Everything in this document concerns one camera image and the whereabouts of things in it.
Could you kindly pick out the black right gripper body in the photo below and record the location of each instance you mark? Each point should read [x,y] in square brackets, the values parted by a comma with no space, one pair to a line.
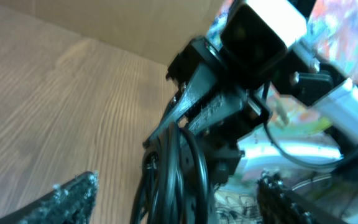
[221,152]

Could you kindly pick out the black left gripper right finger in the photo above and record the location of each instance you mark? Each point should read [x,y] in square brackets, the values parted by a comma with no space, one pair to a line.
[280,204]

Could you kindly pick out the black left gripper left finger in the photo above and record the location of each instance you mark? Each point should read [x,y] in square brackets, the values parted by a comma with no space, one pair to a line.
[71,202]

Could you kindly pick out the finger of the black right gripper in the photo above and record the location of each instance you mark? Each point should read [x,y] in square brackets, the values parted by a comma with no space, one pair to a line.
[202,82]
[222,113]

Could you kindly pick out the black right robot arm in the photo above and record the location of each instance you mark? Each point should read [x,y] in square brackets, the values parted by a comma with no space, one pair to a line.
[339,104]

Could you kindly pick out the brown cardboard backdrop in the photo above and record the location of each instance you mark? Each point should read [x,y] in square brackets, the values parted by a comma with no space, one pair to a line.
[154,29]

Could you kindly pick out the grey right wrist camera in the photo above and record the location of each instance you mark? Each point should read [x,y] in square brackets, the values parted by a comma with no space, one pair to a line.
[257,35]

